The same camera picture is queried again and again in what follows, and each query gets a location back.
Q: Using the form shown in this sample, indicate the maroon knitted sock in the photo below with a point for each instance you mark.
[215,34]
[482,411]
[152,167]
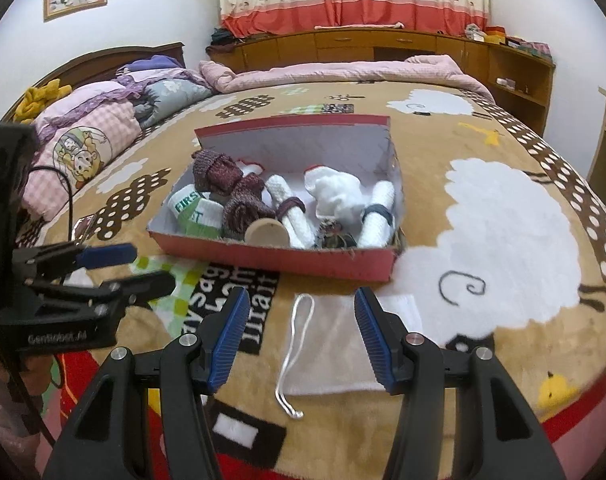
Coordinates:
[215,170]
[243,210]

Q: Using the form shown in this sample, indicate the dark clothes pile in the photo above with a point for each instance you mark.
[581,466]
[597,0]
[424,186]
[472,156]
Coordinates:
[223,37]

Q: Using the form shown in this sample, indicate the white ribbed sock blue band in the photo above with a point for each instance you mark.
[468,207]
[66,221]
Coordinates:
[380,200]

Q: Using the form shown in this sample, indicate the pink checkered quilt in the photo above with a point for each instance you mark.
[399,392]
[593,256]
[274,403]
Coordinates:
[113,125]

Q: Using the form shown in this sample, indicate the yellow cloth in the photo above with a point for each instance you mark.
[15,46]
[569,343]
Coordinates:
[38,100]

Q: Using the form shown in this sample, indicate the red bedsheet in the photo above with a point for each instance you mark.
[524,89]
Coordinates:
[583,410]

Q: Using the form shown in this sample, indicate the dark wooden headboard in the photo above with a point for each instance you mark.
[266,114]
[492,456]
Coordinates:
[98,60]

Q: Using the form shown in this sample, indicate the beige cylinder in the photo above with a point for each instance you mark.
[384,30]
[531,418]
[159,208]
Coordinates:
[265,234]

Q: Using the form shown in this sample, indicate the yellow box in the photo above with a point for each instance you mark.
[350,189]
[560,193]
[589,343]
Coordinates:
[495,36]

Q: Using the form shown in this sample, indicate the grey blue quilt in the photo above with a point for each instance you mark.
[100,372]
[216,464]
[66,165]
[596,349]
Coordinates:
[173,95]

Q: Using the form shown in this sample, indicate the white towel maroon band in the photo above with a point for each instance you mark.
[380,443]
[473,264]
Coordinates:
[283,190]

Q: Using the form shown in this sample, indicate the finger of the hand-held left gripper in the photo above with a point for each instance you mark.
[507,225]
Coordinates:
[108,255]
[143,285]

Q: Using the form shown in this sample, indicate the brown printed blanket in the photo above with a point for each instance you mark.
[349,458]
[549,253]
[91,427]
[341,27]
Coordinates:
[483,220]

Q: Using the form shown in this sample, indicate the green and white sock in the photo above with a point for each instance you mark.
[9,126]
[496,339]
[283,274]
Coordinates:
[183,205]
[205,221]

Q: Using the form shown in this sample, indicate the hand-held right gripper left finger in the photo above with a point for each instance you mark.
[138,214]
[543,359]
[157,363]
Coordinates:
[228,342]

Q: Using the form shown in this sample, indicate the white sock with red trim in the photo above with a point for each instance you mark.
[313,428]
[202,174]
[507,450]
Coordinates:
[333,185]
[248,166]

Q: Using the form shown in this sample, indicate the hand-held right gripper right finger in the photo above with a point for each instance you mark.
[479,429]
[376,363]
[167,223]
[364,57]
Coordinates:
[375,342]

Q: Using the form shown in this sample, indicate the purple cloth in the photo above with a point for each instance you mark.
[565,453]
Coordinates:
[158,62]

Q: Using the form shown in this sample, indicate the pink rolled blanket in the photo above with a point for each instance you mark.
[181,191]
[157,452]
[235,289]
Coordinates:
[333,72]

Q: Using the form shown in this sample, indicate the dark patterned sock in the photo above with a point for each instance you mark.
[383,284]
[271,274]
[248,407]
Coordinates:
[335,237]

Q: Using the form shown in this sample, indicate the red cardboard box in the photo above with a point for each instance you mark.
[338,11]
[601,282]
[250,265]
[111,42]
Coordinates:
[283,260]

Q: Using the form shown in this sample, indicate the wooden cabinet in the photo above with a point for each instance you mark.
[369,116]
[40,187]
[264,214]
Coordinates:
[333,42]

